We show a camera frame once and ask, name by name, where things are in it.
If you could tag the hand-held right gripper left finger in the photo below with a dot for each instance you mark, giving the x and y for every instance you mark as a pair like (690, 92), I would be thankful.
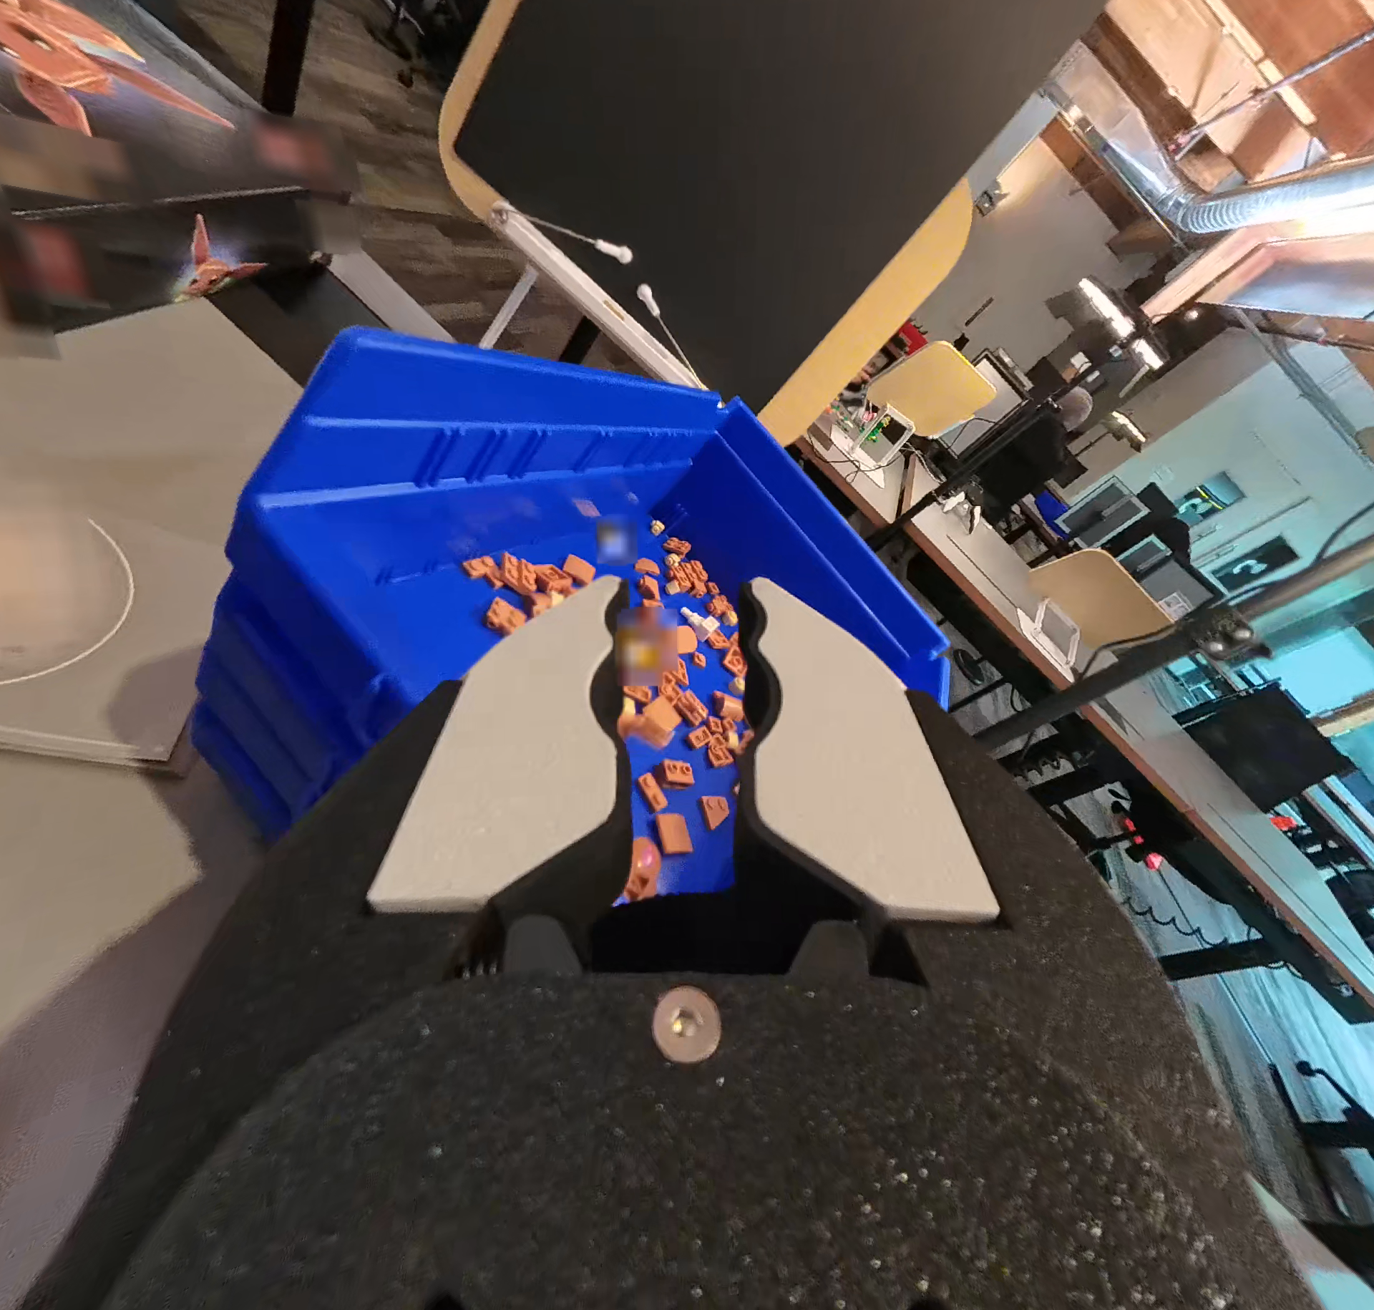
(505, 786)

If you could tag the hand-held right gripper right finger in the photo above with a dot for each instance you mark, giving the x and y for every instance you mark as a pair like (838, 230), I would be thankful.
(859, 786)

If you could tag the stack of blue plastic bins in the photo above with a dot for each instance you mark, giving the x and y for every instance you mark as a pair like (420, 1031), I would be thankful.
(430, 494)

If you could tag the grey desk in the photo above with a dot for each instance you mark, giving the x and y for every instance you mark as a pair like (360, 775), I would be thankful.
(131, 420)

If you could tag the pile of brown bricks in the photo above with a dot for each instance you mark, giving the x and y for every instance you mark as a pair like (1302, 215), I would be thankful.
(676, 710)

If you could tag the small white brick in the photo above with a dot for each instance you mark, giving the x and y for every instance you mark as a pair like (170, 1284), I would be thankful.
(698, 621)

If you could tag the tan wooden chair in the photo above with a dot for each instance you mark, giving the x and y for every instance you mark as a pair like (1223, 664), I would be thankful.
(1101, 595)
(933, 384)

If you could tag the grey instruction booklet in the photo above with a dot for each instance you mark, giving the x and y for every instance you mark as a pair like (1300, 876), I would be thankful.
(66, 644)

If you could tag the black board with wooden edge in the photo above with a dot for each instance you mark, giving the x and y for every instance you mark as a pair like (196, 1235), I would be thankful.
(804, 96)

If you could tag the printed cardboard box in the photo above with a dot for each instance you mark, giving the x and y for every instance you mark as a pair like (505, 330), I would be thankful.
(131, 151)

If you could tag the white metal frame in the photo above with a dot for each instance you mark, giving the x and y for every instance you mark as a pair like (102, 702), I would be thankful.
(603, 279)

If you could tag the silver ventilation duct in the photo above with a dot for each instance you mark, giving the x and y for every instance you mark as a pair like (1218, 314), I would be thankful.
(1212, 192)

